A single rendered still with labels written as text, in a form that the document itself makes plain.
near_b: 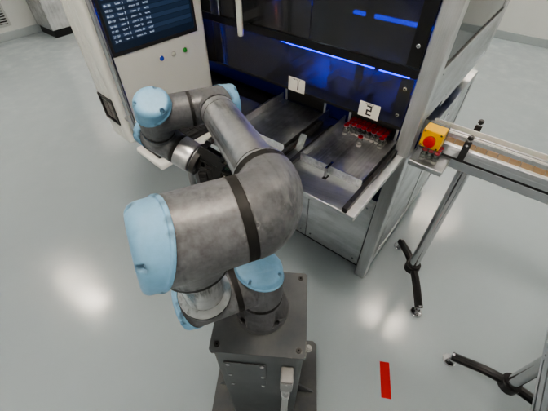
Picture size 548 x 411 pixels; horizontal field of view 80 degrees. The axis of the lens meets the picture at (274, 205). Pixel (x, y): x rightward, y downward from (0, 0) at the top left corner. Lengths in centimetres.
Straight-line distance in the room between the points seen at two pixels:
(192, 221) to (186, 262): 5
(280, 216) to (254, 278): 39
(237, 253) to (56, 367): 172
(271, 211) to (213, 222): 7
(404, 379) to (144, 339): 129
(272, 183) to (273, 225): 5
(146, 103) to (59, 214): 205
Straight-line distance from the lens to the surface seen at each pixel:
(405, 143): 136
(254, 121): 151
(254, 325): 92
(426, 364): 191
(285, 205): 40
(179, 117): 73
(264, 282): 77
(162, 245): 37
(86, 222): 255
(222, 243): 37
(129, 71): 152
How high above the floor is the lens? 168
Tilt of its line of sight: 46 degrees down
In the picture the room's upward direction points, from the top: straight up
